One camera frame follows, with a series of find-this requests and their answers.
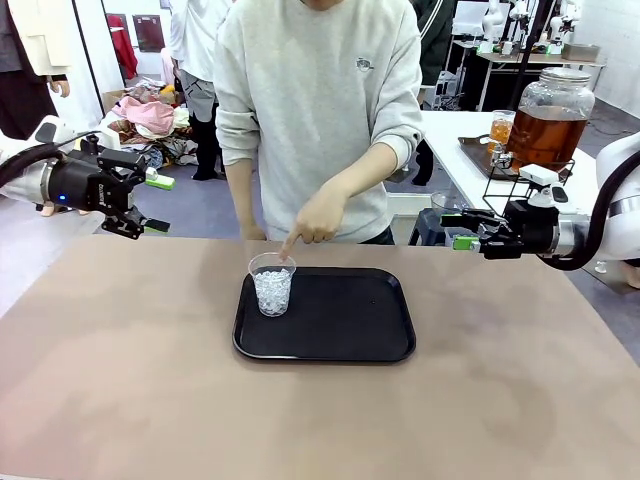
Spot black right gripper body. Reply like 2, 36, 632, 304
503, 198, 561, 257

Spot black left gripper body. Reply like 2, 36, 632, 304
49, 157, 134, 216

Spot clear plastic cup with ice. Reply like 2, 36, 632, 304
248, 252, 297, 317

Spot person's right forearm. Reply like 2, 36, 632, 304
224, 162, 262, 231

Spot person's left forearm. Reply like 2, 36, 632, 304
339, 142, 399, 201

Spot plastic cup with amber drink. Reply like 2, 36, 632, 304
488, 109, 516, 156

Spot glass dispenser with amber drink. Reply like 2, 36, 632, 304
505, 67, 596, 174

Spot person's left hand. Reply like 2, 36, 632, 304
279, 188, 349, 263

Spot black stool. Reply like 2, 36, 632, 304
407, 207, 471, 247

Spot pile of colourful clothes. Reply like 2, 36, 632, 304
109, 84, 196, 169

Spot brown tray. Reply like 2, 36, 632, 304
457, 133, 526, 181

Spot cardboard box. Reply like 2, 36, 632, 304
102, 89, 131, 119

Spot white side table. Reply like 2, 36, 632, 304
419, 110, 640, 301

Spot red hanging garment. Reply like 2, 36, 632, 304
106, 13, 140, 81

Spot person in white top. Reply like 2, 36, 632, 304
167, 0, 224, 182

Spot dark framed poster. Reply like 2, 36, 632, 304
132, 14, 164, 54

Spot white computer case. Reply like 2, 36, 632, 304
433, 69, 464, 110

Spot black plastic tray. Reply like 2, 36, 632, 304
232, 266, 417, 364

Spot black vertical pole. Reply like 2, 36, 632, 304
510, 0, 544, 112

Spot background workbench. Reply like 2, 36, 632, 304
447, 39, 609, 112

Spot person in dark jacket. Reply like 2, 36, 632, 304
409, 0, 456, 187

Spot grey metal box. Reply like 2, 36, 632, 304
562, 43, 601, 64

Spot person in grey sweatshirt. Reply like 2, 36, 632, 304
214, 0, 426, 246

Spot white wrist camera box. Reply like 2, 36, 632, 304
518, 163, 570, 207

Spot black corrugated cable hose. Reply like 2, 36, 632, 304
0, 142, 66, 189
535, 148, 640, 272

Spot black wire dispenser stand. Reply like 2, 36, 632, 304
482, 149, 576, 221

